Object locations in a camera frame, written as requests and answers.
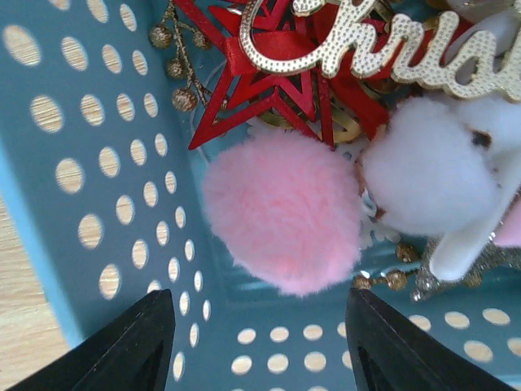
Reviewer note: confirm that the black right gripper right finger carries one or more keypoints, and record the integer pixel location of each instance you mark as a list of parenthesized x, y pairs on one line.
[(388, 352)]

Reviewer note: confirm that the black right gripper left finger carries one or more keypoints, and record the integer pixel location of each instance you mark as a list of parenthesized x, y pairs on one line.
[(132, 352)]

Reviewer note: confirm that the white pompom ornament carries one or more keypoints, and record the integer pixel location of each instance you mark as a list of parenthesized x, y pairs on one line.
[(448, 166)]

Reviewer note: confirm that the light blue plastic basket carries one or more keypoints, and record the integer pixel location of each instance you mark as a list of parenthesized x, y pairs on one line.
[(105, 192)]

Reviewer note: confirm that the gold berry sprig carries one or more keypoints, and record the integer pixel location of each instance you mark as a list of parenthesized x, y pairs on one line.
[(169, 31)]

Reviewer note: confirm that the red star ornament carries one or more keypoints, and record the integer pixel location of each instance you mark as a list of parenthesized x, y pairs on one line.
[(244, 91)]

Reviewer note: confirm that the gold glitter merry ornament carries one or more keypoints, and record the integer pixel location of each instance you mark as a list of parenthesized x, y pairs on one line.
[(470, 67)]

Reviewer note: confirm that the pink pompom ornament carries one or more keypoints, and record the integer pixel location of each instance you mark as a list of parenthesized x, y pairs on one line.
[(287, 209)]

